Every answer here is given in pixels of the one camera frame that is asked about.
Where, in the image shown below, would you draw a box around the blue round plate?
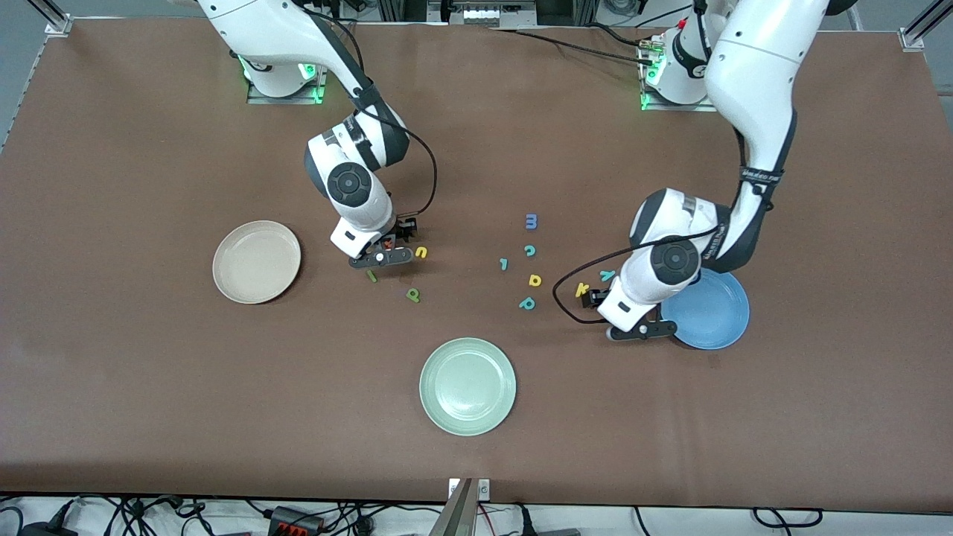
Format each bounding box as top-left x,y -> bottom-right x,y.
661,269 -> 750,351

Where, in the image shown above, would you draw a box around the brown round plate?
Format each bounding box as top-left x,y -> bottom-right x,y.
212,220 -> 302,304

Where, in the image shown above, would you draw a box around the pale green round plate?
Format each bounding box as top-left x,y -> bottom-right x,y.
419,337 -> 517,437

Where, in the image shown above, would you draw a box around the grey control box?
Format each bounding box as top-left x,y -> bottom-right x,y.
428,0 -> 537,29

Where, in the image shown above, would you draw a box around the black power strip red switches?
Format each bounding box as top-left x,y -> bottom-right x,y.
268,505 -> 325,536

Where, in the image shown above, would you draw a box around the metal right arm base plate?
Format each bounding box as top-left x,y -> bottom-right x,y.
247,71 -> 328,105

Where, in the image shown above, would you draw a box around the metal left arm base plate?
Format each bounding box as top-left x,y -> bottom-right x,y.
640,45 -> 719,113

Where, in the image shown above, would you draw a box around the black looped cable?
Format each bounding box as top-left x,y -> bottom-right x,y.
752,508 -> 824,531

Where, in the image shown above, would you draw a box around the long black table cable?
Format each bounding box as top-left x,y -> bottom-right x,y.
488,26 -> 656,68

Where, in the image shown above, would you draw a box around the aluminium camera post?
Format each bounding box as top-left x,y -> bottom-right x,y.
428,478 -> 477,536

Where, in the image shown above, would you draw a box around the short black table cable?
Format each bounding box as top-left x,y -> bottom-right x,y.
584,22 -> 656,49

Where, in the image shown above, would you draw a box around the aluminium frame profile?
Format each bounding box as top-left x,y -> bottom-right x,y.
897,0 -> 953,51
30,0 -> 75,38

